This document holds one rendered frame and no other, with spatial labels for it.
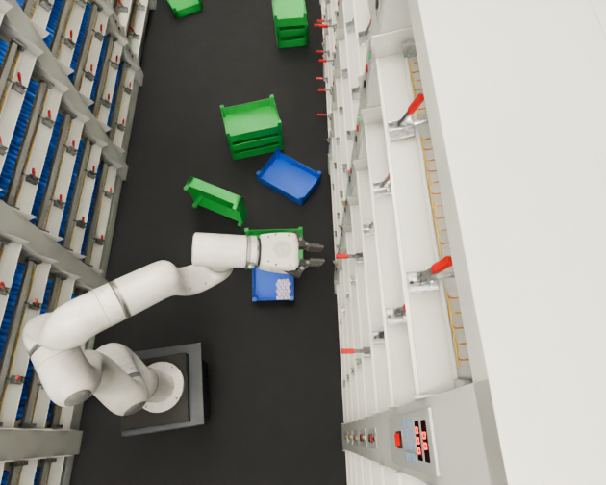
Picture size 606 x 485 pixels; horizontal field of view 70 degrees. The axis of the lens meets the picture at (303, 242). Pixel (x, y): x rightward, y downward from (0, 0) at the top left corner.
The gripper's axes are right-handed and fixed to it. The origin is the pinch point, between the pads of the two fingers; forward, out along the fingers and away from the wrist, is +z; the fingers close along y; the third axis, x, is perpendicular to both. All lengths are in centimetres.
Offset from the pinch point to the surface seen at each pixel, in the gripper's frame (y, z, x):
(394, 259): -13.0, 7.1, -30.2
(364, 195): 12.6, 10.9, -11.1
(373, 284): -11.5, 10.6, -11.1
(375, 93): 20.6, 4.0, -38.3
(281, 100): 147, 14, 103
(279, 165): 98, 12, 103
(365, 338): -20.3, 14.6, 7.7
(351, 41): 67, 13, -12
